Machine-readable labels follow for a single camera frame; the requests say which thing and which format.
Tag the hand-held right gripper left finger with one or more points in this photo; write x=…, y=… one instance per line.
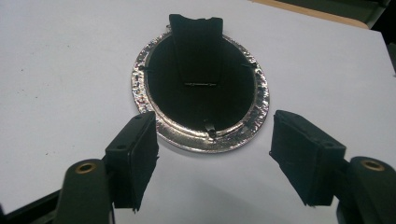
x=130, y=161

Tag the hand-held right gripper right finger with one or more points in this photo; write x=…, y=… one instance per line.
x=303, y=158

